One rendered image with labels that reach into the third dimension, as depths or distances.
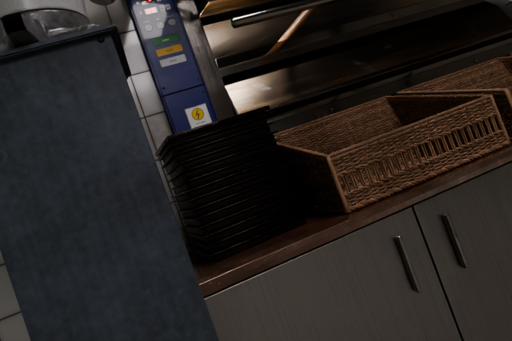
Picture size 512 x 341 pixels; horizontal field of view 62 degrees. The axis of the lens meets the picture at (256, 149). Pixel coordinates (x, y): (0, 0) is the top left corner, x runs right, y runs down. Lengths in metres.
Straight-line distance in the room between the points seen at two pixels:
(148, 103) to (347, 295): 0.89
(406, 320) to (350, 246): 0.22
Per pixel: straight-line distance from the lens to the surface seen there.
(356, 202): 1.09
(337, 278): 1.02
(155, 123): 1.48
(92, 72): 0.58
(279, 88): 1.59
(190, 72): 1.50
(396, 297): 1.10
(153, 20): 1.56
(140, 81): 1.51
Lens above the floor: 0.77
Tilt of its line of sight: 2 degrees up
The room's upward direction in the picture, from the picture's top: 20 degrees counter-clockwise
